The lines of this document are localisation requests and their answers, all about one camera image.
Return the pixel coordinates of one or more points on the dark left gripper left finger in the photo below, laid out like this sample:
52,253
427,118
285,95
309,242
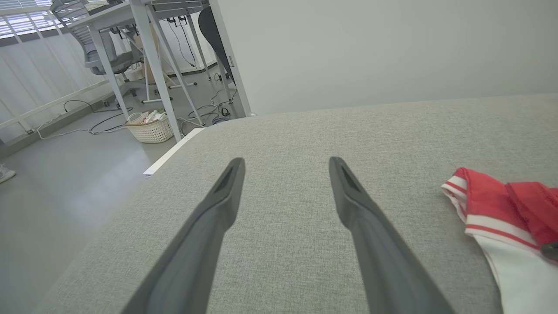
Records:
196,253

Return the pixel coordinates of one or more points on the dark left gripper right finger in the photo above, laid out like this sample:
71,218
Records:
379,253

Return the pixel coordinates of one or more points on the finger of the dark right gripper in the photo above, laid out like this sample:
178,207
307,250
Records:
551,251

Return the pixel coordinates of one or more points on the red and white jersey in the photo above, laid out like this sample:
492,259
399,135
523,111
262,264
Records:
492,205

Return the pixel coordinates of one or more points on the white woven laundry basket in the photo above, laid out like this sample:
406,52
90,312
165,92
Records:
150,133

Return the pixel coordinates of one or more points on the clothes pile in basket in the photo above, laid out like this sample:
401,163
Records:
152,117

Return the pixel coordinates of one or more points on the white metal desk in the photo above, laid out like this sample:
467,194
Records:
153,65

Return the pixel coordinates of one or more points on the white shoe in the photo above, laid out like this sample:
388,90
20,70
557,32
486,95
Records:
6,174

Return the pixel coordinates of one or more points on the white window railing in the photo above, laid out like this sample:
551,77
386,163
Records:
52,102

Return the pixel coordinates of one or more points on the grey office chair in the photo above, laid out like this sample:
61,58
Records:
109,63

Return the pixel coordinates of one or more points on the black chair back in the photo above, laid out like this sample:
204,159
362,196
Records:
213,35

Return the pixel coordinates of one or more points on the grey partition edge post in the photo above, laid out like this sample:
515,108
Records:
235,78

